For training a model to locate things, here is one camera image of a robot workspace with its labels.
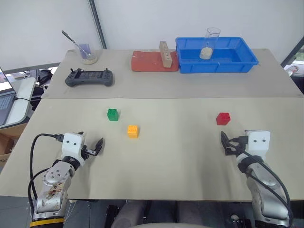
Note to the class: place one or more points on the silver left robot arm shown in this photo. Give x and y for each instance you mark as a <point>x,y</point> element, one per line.
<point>55,180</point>

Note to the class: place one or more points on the red cloth mat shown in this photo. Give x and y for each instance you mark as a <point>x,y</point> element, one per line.
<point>147,61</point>

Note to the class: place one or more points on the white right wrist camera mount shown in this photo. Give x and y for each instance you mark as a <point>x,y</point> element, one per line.
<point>259,145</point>

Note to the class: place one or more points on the clear plastic cylinder cup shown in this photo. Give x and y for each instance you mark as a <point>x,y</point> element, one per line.
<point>212,38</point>

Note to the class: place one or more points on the dark rounded shape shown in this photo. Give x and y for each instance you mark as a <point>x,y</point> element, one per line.
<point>130,212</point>

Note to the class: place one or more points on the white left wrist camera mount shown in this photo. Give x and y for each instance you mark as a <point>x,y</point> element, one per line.
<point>71,147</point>

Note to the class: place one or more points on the black bag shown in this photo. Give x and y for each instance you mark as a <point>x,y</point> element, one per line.
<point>44,78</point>

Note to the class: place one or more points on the clear glass beaker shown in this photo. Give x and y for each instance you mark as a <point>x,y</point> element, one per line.
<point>91,51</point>

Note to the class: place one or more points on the red toy block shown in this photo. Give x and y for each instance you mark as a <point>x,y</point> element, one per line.
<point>223,118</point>

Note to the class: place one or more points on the white side table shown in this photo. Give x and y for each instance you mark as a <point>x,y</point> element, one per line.
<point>22,99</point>

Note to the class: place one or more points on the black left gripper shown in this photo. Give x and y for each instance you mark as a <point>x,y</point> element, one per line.
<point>89,152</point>

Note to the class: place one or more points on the grey laptop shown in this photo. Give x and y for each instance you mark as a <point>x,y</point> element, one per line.
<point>4,102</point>

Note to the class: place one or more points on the glass with spoon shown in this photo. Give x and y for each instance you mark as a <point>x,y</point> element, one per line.
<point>71,38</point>

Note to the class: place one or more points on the grey metal pole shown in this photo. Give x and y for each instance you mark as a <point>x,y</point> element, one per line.
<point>98,23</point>

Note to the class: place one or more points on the brown cardboard box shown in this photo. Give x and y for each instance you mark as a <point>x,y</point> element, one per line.
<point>9,140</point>

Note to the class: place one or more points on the beige grain heap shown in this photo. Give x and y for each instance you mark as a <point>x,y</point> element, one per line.
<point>205,53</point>

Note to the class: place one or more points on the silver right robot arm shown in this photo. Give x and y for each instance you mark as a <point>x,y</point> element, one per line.
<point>266,190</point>

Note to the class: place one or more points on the green toy block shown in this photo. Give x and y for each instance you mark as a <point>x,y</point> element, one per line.
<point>112,114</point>

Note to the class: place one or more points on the wooden block with holes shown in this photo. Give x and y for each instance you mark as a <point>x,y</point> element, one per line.
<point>166,55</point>

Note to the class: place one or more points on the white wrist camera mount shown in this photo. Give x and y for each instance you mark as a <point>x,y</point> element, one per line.
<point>259,145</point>
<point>71,147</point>

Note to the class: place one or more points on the dark grey handheld controller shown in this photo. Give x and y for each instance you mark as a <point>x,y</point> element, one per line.
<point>90,78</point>

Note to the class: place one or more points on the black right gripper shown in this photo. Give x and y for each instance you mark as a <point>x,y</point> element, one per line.
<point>238,142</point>

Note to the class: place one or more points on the yellow toy block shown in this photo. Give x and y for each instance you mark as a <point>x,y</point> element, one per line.
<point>133,131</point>

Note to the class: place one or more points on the blue plastic bin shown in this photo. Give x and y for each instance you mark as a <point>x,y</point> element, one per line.
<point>213,65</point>

